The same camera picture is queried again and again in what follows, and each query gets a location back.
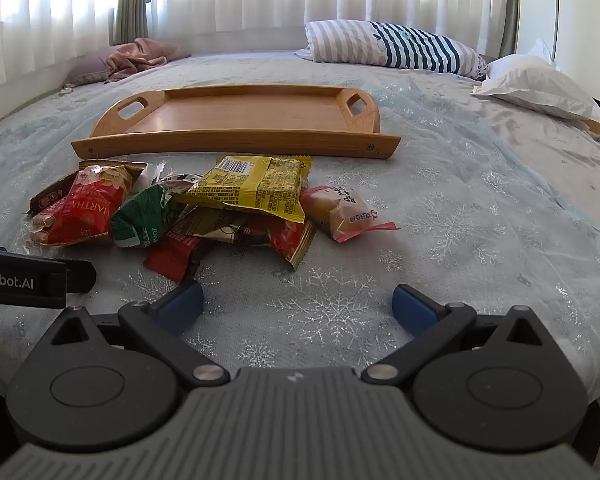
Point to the striped pillow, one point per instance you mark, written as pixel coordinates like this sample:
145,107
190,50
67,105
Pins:
405,47

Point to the yellow snack packet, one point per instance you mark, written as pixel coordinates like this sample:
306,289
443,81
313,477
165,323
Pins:
250,185

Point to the red wafer bar packet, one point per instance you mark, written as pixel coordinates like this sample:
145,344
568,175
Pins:
172,257

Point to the brown sunflower seed packet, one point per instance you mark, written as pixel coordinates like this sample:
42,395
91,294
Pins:
220,225

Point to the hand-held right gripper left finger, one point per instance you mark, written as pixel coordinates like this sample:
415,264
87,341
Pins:
182,305

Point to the purple pillow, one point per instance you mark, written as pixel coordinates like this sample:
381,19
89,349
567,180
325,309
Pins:
87,67

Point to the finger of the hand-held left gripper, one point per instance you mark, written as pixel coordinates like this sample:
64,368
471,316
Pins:
80,276

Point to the bun packet with pink edge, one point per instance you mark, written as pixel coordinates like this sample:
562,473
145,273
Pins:
340,212

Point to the small pale object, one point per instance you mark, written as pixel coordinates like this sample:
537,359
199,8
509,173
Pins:
65,91

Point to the white pillow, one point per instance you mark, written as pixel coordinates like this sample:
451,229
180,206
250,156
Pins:
535,85

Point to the green curtain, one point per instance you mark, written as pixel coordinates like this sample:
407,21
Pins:
132,0
510,5

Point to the white pastry packet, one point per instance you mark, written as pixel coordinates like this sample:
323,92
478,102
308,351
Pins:
155,172

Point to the red gold-edged snack packet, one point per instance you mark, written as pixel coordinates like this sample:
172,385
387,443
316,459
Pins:
287,237

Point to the large red peanut packet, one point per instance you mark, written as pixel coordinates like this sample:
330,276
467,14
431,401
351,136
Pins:
87,210

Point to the white wardrobe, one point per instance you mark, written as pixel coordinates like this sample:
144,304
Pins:
570,10

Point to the bed with pale sheet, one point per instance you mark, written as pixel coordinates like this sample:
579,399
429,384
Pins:
580,175

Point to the dark brown snack packet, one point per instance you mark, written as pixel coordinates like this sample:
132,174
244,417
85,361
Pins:
50,199

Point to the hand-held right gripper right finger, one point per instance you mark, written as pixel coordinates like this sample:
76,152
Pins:
412,310

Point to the pink crumpled cloth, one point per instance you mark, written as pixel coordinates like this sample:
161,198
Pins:
140,55

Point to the green snack packet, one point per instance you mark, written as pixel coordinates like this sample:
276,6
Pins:
147,215

